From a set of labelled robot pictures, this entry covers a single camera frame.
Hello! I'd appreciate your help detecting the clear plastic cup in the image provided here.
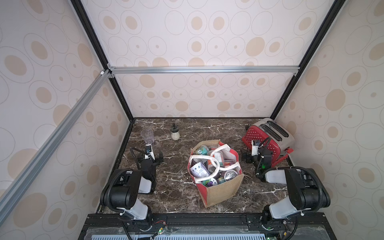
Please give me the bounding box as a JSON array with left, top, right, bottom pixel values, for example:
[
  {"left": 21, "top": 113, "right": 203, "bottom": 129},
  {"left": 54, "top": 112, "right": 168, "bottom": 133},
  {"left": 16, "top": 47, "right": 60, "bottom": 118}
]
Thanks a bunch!
[{"left": 141, "top": 129, "right": 155, "bottom": 145}]

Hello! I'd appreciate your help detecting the teal label seed jar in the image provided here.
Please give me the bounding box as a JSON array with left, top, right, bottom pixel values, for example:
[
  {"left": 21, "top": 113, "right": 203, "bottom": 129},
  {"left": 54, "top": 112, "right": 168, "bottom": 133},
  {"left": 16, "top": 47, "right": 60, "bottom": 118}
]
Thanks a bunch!
[{"left": 194, "top": 145, "right": 210, "bottom": 156}]

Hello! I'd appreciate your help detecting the purple flower label jar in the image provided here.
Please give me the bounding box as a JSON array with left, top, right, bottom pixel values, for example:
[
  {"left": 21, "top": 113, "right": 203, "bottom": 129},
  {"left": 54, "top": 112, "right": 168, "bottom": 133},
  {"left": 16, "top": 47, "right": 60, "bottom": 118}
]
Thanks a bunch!
[{"left": 202, "top": 178, "right": 218, "bottom": 188}]

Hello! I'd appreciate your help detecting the glass shaker jar black lid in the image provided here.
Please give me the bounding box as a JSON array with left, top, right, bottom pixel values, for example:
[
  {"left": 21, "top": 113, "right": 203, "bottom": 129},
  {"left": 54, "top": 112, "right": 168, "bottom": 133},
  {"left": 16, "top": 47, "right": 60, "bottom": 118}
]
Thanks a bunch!
[{"left": 170, "top": 123, "right": 180, "bottom": 141}]

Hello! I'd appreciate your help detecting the red silver toaster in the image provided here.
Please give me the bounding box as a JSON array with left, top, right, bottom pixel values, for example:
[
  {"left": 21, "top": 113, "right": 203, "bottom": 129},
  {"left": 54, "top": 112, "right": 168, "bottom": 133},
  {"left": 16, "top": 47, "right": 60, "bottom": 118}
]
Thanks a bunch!
[{"left": 242, "top": 118, "right": 295, "bottom": 167}]

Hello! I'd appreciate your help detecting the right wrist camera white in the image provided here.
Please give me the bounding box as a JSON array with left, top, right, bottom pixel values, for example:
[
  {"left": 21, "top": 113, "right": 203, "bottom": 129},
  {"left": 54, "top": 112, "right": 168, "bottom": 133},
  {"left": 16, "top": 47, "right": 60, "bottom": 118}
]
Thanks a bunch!
[{"left": 251, "top": 140, "right": 261, "bottom": 156}]

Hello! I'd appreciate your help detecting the white purple label can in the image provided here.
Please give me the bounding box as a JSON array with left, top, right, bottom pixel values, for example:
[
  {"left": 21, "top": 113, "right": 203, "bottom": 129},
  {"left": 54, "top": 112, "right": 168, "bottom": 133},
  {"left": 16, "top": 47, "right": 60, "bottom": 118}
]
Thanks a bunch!
[{"left": 190, "top": 162, "right": 210, "bottom": 179}]

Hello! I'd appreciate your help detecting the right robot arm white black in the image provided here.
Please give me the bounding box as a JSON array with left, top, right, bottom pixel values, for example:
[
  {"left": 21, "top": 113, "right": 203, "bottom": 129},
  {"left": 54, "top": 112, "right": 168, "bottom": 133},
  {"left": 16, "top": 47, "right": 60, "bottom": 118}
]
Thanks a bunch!
[{"left": 242, "top": 153, "right": 331, "bottom": 224}]

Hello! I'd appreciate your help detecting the silver horizontal rail back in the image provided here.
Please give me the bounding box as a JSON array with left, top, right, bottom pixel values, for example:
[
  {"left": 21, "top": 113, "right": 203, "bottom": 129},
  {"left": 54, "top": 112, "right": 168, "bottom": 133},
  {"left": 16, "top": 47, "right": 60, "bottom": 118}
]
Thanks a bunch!
[{"left": 111, "top": 66, "right": 300, "bottom": 74}]

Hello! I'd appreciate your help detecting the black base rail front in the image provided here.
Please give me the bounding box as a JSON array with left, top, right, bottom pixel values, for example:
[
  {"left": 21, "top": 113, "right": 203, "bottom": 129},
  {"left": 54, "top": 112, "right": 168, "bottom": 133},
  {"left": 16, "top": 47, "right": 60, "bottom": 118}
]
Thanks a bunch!
[{"left": 79, "top": 213, "right": 336, "bottom": 240}]

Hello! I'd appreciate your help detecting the silver diagonal rail left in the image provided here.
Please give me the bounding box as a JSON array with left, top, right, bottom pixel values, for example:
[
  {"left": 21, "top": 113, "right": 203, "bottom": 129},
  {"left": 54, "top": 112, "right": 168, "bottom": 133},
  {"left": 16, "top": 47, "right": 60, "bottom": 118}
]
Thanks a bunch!
[{"left": 1, "top": 70, "right": 111, "bottom": 224}]

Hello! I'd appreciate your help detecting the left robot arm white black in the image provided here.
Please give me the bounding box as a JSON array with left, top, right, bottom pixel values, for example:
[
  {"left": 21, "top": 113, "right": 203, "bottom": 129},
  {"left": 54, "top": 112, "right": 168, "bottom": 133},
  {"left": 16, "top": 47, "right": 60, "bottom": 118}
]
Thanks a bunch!
[{"left": 100, "top": 148, "right": 164, "bottom": 222}]

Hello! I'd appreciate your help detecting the orange label seed jar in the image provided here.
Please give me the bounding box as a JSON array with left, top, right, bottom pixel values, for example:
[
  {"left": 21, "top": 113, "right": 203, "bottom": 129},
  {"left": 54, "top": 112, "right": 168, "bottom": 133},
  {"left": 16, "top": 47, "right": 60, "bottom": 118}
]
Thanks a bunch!
[{"left": 212, "top": 151, "right": 224, "bottom": 167}]

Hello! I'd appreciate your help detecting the clear small seed jar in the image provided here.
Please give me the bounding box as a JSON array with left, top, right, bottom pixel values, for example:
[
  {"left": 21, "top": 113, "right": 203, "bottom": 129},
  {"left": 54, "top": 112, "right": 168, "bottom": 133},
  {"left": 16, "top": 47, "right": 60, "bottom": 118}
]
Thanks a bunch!
[{"left": 223, "top": 170, "right": 239, "bottom": 181}]

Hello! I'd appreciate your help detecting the burlap canvas bag red lining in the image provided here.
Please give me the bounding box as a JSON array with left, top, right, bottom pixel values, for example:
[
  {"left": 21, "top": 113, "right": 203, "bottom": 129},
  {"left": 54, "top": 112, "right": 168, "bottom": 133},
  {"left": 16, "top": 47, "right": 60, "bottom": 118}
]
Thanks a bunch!
[{"left": 188, "top": 140, "right": 244, "bottom": 208}]

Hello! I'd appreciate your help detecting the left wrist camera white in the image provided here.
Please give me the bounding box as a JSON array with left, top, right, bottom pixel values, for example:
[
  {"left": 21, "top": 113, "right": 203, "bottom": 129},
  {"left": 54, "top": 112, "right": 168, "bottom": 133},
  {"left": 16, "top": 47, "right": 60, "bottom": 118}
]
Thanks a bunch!
[{"left": 145, "top": 144, "right": 155, "bottom": 162}]

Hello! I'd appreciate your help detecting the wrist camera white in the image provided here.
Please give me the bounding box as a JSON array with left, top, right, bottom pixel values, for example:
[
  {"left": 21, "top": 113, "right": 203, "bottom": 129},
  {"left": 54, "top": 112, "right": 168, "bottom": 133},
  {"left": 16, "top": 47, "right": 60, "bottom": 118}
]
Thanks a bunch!
[
  {"left": 145, "top": 144, "right": 155, "bottom": 162},
  {"left": 251, "top": 140, "right": 261, "bottom": 156}
]

